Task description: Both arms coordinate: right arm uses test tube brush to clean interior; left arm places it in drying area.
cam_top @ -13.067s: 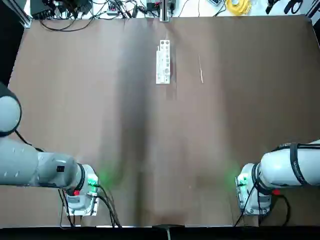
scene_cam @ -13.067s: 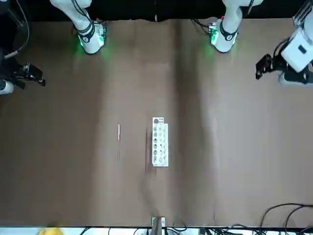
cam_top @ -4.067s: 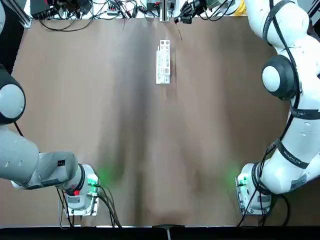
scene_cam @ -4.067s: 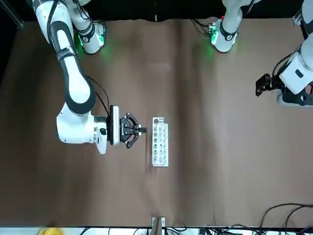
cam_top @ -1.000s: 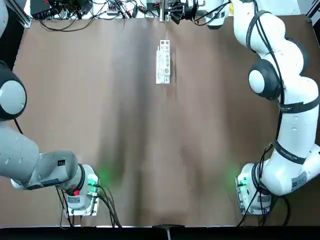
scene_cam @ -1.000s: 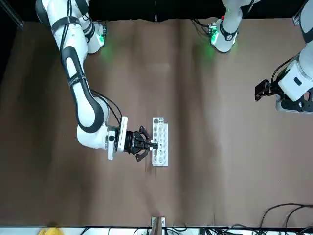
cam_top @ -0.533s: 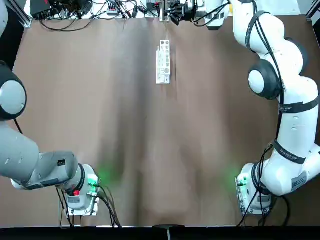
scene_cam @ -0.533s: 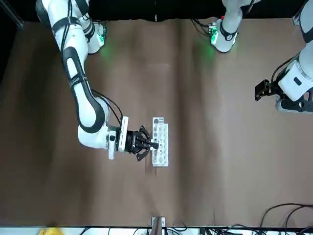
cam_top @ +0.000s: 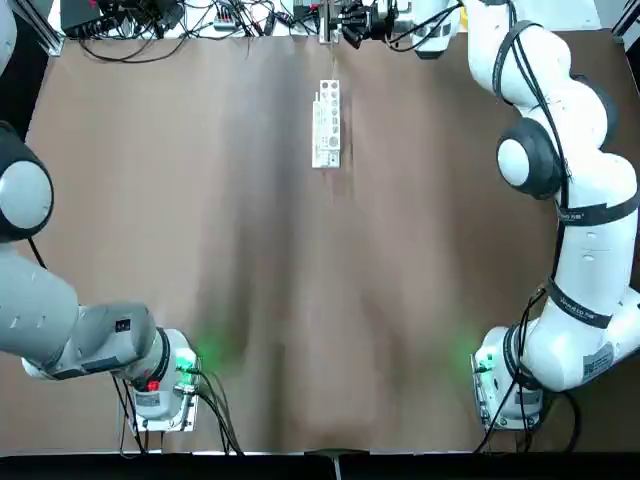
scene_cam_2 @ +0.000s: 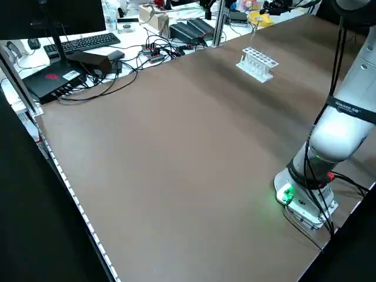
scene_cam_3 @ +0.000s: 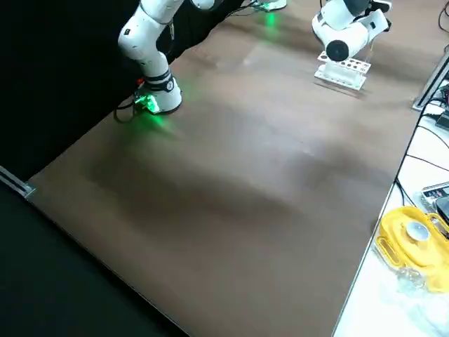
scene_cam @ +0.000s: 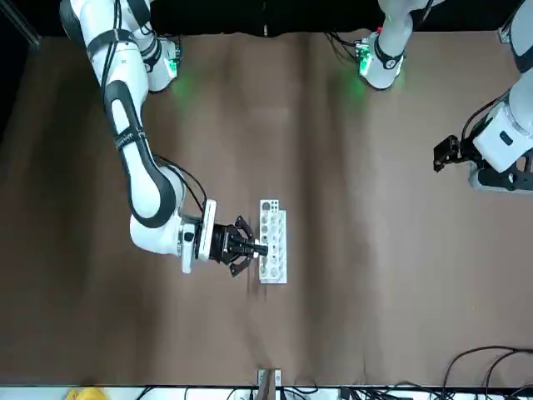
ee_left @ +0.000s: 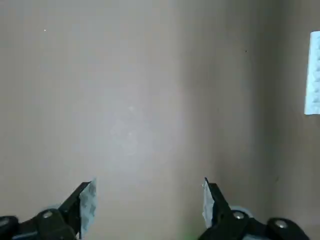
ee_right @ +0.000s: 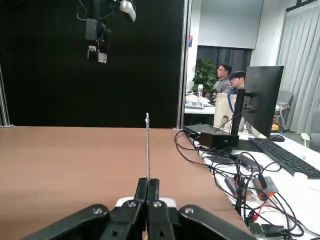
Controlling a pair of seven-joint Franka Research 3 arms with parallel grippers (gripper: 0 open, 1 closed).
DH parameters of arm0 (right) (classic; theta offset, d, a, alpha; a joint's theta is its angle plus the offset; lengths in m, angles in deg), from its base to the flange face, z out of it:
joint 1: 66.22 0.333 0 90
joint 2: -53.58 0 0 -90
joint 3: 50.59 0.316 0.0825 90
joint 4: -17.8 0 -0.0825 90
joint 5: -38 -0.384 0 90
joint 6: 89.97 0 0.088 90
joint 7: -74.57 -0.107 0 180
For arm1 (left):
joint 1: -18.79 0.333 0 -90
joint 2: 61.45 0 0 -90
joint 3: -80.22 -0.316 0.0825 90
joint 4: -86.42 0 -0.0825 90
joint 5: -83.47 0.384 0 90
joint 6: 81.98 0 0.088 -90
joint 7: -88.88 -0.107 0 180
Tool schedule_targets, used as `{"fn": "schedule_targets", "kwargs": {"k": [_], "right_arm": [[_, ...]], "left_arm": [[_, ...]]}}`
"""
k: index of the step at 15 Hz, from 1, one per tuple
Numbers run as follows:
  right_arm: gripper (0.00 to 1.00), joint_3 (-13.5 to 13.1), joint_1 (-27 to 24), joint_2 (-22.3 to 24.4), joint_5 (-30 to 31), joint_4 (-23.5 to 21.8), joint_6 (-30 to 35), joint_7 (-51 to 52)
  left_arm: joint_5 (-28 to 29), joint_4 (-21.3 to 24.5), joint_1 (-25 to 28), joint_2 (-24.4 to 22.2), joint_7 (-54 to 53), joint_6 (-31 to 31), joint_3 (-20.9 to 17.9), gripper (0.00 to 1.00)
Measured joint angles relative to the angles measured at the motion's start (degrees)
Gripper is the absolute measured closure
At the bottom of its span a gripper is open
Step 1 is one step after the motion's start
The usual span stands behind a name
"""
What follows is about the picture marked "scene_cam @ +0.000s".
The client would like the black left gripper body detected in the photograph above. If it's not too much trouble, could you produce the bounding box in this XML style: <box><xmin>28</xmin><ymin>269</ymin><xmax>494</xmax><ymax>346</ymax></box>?
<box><xmin>459</xmin><ymin>137</ymin><xmax>489</xmax><ymax>164</ymax></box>

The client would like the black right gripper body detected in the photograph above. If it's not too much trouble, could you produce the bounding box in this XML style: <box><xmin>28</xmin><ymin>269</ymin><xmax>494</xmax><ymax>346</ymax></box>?
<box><xmin>207</xmin><ymin>222</ymin><xmax>235</xmax><ymax>267</ymax></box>

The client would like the white test tube rack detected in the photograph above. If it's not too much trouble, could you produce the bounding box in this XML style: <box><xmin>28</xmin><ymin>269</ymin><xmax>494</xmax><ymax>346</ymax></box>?
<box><xmin>258</xmin><ymin>198</ymin><xmax>289</xmax><ymax>286</ymax></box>

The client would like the yellow plastic basket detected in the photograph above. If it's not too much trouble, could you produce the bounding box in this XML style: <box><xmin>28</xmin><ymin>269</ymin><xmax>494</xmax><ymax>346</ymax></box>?
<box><xmin>64</xmin><ymin>386</ymin><xmax>110</xmax><ymax>400</ymax></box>

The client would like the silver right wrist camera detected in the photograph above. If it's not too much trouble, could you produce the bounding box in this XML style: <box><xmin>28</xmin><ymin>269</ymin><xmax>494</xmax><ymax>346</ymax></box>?
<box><xmin>193</xmin><ymin>198</ymin><xmax>218</xmax><ymax>264</ymax></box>

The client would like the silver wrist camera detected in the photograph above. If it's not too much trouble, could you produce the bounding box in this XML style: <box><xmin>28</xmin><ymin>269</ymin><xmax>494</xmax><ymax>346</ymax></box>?
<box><xmin>193</xmin><ymin>198</ymin><xmax>218</xmax><ymax>264</ymax></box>
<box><xmin>467</xmin><ymin>160</ymin><xmax>533</xmax><ymax>193</ymax></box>

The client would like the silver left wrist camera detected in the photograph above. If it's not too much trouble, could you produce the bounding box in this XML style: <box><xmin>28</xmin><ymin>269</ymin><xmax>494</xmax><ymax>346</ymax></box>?
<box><xmin>467</xmin><ymin>160</ymin><xmax>533</xmax><ymax>193</ymax></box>

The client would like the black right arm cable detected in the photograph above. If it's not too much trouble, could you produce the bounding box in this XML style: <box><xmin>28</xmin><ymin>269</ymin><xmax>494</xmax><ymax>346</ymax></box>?
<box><xmin>153</xmin><ymin>154</ymin><xmax>209</xmax><ymax>218</ymax></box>

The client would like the aluminium frame post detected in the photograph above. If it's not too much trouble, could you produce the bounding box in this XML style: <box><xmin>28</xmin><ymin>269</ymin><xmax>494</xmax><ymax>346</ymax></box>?
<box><xmin>257</xmin><ymin>367</ymin><xmax>282</xmax><ymax>400</ymax></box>
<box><xmin>497</xmin><ymin>14</ymin><xmax>516</xmax><ymax>43</ymax></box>

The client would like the black left arm foot cable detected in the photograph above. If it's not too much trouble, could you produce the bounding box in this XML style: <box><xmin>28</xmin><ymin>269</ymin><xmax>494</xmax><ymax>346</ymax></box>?
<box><xmin>326</xmin><ymin>31</ymin><xmax>363</xmax><ymax>63</ymax></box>

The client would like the aluminium frame rail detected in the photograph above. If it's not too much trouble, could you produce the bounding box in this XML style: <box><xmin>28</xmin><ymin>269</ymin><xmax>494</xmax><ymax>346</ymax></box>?
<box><xmin>0</xmin><ymin>0</ymin><xmax>42</xmax><ymax>48</ymax></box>

